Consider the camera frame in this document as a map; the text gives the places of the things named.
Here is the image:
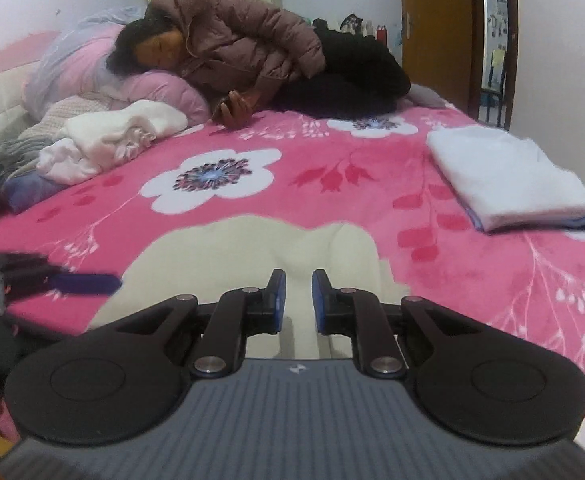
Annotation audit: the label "folded white towel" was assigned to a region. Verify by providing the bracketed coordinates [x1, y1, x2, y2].
[426, 126, 585, 233]

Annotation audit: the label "person in mauve puffer coat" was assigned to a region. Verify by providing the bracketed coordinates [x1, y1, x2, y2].
[106, 0, 449, 130]

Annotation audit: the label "beige zip-up jacket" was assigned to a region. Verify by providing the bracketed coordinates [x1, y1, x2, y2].
[90, 216, 410, 360]

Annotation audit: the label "white padded headboard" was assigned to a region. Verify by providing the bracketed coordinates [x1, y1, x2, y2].
[0, 30, 58, 133]

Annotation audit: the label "pink grey rolled duvet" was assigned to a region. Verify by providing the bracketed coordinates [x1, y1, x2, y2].
[22, 6, 210, 126]

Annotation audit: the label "pink floral bed blanket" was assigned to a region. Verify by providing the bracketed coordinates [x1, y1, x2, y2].
[0, 102, 585, 466]

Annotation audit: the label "white pale pink garment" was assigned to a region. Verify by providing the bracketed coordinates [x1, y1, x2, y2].
[35, 138, 102, 186]

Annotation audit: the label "pink checkered knit blanket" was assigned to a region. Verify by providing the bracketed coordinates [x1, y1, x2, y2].
[18, 93, 116, 141]

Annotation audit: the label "brown wooden door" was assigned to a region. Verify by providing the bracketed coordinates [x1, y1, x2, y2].
[402, 0, 483, 118]

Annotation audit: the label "cream fleece garment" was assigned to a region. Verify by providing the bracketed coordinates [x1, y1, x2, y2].
[62, 100, 188, 170]

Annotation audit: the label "blue denim jeans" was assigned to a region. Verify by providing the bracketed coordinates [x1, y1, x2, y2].
[1, 171, 67, 214]

